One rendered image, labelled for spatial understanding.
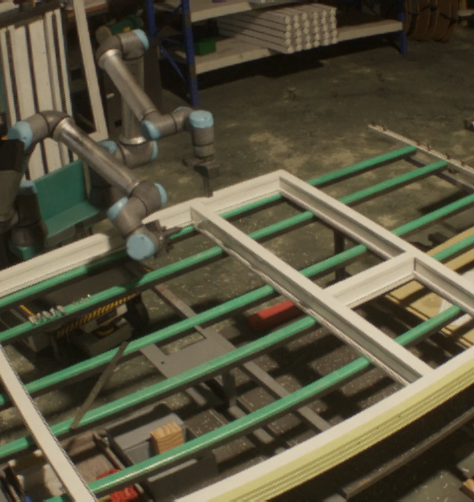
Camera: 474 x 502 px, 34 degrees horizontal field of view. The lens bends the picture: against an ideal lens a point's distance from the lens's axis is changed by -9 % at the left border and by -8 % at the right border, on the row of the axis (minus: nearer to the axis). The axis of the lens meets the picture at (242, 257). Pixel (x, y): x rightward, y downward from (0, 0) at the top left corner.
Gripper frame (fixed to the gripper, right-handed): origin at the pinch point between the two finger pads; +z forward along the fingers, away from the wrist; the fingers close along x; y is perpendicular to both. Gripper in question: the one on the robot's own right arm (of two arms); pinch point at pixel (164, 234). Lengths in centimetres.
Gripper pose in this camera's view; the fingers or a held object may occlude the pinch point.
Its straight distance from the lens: 307.7
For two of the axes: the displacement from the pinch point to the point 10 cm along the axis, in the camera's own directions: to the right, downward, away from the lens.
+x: -3.2, -9.4, -1.0
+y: 9.3, -2.9, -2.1
